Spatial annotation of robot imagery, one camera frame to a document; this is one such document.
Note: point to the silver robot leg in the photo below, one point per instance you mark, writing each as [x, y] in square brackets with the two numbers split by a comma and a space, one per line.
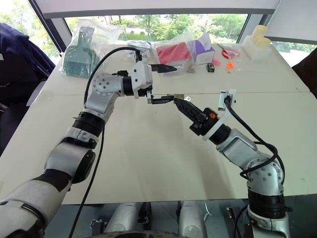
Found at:
[122, 218]
[192, 218]

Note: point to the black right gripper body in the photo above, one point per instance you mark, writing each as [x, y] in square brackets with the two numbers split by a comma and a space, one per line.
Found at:
[204, 124]

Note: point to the white printed holder block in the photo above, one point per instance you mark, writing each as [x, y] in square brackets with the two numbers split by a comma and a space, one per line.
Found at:
[255, 53]

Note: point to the dark rounded robot body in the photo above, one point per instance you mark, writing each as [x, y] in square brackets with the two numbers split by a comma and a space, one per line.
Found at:
[138, 234]

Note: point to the small tan cube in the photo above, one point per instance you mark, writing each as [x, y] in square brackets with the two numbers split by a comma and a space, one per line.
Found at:
[191, 67]

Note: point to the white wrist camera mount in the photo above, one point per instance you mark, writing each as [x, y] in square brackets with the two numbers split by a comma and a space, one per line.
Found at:
[141, 74]
[221, 121]

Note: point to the small black box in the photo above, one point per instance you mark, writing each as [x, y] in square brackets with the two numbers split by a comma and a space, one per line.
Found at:
[210, 67]

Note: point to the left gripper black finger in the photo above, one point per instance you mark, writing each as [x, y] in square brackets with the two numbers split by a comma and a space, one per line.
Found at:
[161, 100]
[163, 68]

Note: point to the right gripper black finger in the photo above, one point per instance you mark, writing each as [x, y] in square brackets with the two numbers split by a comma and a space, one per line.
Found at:
[192, 107]
[184, 112]

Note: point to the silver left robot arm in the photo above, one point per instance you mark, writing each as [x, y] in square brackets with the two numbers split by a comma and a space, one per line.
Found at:
[99, 99]

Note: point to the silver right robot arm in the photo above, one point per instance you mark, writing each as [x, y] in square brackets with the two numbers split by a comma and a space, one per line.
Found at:
[237, 146]

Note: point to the green plastic scoop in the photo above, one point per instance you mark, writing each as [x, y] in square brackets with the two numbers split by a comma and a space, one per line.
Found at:
[79, 62]

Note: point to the red pouch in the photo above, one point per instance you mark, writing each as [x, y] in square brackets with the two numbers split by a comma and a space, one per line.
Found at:
[173, 53]

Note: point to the purple and white box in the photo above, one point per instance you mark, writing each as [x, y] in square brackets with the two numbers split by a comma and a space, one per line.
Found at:
[204, 53]

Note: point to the dark blue jacket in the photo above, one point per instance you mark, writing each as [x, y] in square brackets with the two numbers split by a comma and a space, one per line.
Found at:
[19, 57]

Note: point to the clear plastic bag with pouch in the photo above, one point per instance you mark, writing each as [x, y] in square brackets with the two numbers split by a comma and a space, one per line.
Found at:
[183, 37]

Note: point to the dark brown object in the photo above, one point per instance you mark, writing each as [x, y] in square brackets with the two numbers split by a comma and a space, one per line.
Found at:
[307, 72]

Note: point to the small pink item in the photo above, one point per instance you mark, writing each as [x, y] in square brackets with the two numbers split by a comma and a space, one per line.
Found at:
[217, 62]

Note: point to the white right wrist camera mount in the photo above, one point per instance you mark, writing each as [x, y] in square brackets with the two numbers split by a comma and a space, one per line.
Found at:
[221, 121]

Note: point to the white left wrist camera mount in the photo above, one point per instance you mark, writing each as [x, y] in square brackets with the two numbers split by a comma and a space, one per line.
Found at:
[141, 74]

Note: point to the pale yellow cup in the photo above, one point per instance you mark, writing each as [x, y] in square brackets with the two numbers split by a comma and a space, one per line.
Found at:
[260, 31]
[265, 42]

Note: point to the small orange item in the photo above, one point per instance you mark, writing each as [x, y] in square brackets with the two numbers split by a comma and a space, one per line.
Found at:
[230, 66]

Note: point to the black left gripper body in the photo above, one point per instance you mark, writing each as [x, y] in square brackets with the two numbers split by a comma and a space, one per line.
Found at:
[144, 91]

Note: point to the clear plastic bag with scoop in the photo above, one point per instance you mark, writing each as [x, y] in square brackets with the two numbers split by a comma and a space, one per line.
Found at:
[109, 32]

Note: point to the silver padlock key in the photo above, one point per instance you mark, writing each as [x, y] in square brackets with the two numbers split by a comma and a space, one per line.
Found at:
[185, 98]

